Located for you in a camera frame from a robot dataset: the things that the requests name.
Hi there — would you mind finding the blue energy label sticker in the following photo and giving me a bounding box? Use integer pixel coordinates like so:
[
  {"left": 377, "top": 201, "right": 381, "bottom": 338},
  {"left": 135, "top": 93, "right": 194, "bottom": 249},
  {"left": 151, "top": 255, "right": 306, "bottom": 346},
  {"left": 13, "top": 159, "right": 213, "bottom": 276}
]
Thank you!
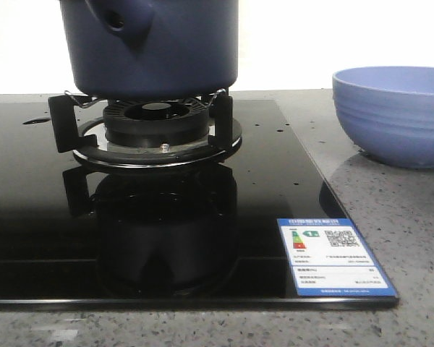
[{"left": 277, "top": 218, "right": 397, "bottom": 298}]

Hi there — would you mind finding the dark blue cooking pot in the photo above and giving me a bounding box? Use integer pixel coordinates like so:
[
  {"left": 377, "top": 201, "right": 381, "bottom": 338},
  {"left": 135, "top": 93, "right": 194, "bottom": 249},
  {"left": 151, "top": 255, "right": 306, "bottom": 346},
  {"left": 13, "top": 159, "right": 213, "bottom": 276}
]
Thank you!
[{"left": 60, "top": 1, "right": 239, "bottom": 100}]

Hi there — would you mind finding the right gas burner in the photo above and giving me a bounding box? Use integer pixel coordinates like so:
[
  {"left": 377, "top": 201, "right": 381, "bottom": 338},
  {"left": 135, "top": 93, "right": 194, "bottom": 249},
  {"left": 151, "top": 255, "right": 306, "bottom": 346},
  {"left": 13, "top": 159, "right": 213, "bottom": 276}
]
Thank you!
[{"left": 103, "top": 99, "right": 210, "bottom": 147}]

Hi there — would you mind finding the light blue bowl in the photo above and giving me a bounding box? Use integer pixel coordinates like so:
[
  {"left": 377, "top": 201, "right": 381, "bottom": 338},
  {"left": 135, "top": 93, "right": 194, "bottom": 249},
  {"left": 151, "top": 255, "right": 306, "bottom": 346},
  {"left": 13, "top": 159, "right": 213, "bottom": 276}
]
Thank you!
[{"left": 332, "top": 66, "right": 434, "bottom": 168}]

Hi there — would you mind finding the black glass gas cooktop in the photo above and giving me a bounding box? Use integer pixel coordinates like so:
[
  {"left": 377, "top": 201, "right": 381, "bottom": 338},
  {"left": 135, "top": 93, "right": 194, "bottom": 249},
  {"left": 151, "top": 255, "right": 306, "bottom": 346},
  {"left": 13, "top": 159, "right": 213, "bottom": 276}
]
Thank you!
[{"left": 0, "top": 100, "right": 399, "bottom": 311}]

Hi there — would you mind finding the right black pot support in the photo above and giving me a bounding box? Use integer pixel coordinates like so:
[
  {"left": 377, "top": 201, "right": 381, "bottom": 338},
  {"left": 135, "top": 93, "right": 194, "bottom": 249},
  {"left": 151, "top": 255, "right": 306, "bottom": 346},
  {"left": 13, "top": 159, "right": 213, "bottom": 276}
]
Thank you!
[{"left": 48, "top": 90, "right": 242, "bottom": 170}]

